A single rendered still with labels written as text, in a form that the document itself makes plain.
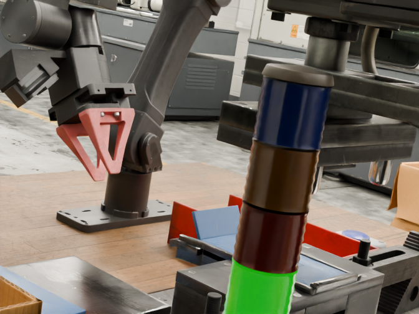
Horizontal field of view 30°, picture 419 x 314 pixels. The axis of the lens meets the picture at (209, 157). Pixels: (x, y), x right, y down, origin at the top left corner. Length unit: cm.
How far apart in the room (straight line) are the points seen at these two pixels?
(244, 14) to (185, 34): 848
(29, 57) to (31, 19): 4
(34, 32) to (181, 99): 693
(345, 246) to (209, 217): 26
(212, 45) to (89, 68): 707
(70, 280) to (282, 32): 587
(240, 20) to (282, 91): 924
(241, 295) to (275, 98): 11
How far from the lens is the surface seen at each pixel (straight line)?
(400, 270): 92
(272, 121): 41
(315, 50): 70
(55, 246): 100
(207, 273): 72
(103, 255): 98
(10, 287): 68
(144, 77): 110
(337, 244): 103
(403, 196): 317
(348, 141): 68
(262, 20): 679
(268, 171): 42
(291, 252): 43
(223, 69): 816
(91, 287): 82
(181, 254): 80
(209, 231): 81
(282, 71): 41
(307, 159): 42
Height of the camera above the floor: 122
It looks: 11 degrees down
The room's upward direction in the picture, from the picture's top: 9 degrees clockwise
